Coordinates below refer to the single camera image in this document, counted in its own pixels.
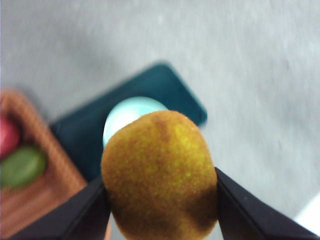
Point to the brown yellow kiwifruit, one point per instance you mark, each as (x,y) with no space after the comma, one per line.
(160,175)

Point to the black rectangular tray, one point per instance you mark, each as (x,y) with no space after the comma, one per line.
(87,130)

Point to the red apple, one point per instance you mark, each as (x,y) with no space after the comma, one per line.
(7,137)

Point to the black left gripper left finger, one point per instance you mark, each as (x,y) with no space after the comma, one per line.
(82,215)

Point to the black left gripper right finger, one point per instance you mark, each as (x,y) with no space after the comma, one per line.
(245,215)

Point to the brown wicker basket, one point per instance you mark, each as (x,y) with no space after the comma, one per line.
(50,180)

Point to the teal ribbed bowl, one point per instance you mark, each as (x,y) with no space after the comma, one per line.
(125,115)

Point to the green fruit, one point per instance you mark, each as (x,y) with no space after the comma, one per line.
(22,166)

